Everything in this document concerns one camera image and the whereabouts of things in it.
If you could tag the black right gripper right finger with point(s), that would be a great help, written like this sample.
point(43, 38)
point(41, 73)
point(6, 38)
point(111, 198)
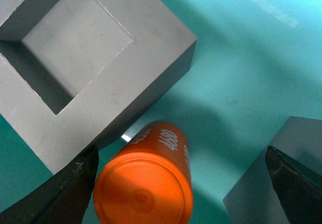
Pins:
point(297, 187)

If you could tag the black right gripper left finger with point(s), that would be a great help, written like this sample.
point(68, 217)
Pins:
point(63, 198)

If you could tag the gray block with round hole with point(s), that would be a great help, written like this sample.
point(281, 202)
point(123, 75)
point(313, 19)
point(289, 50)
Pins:
point(253, 199)

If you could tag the orange cylinder marked 4680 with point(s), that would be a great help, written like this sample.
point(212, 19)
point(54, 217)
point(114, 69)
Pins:
point(148, 180)

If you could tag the gray block with square hole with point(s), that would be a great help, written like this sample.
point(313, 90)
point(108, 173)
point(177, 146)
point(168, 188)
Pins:
point(76, 73)

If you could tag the light blue plastic box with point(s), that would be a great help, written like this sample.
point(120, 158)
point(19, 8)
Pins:
point(255, 64)

